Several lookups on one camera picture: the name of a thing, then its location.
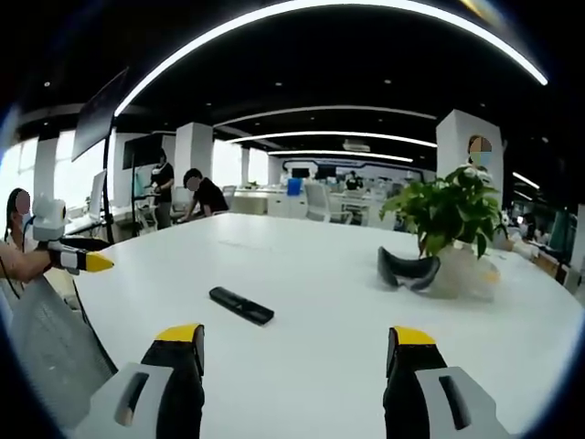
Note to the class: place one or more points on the white office chair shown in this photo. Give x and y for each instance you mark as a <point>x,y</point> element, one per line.
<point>322,203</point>

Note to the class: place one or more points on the grey mesh office chair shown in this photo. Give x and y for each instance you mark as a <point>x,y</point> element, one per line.
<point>59,338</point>

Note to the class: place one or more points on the blue box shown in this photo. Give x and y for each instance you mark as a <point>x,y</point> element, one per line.
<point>294,186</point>

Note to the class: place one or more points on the curved ceiling light strip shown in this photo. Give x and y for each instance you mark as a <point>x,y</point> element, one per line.
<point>320,34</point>

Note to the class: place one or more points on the large black monitor screen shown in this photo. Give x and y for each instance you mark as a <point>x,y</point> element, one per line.
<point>98,116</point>

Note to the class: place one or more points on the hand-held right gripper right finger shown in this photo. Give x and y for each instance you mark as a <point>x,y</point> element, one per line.
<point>425,379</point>

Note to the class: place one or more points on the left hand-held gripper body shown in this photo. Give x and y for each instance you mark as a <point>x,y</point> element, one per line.
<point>48,219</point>

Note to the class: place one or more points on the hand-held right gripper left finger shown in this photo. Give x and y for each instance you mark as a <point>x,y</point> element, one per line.
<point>155,379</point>

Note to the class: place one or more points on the white computer monitor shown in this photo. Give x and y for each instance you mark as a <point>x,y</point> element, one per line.
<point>97,194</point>

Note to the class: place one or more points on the black remote control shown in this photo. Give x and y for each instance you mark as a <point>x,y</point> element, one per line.
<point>241,305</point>

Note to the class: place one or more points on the green potted plant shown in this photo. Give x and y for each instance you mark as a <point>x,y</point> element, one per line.
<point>450,210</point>

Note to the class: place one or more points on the black headset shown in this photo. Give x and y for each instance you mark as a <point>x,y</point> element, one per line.
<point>407,270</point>

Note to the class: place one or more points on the black monitor stand pole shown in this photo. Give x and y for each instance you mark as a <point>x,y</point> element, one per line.
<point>109,192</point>

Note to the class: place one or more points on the clear plastic plant wrapping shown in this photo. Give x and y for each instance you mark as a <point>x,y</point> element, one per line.
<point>466,276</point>

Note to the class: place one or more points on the black television screen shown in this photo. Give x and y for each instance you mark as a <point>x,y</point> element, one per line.
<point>141,148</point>

